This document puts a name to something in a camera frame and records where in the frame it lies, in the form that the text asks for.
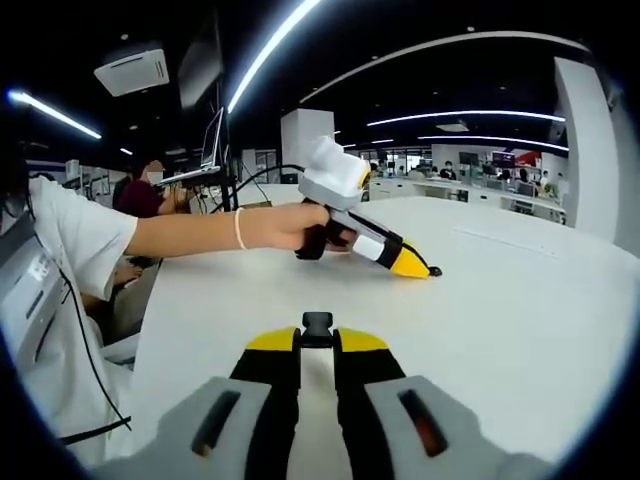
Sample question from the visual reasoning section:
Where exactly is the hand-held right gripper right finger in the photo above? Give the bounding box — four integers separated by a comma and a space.
333, 326, 552, 480

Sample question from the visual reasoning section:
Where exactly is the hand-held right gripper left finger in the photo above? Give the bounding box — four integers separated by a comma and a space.
94, 325, 303, 480

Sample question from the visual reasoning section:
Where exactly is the person's left hand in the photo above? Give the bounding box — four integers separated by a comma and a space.
247, 202, 331, 250

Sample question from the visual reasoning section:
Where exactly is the row of white office desks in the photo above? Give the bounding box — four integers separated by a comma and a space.
369, 175, 569, 224

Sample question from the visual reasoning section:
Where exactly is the white wrist band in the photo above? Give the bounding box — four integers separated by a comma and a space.
234, 207, 252, 251

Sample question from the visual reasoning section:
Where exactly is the hanging black screen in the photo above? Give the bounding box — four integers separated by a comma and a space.
177, 9, 224, 112

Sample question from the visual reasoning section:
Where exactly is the white ceiling air conditioner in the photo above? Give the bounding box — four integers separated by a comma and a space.
93, 47, 171, 97

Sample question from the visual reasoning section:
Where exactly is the grey chest-worn device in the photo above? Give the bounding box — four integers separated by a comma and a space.
0, 214, 67, 372

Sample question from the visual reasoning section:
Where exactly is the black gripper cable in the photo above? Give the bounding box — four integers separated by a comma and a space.
233, 163, 307, 202

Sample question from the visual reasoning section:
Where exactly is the black device cable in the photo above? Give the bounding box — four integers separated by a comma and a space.
53, 259, 134, 446

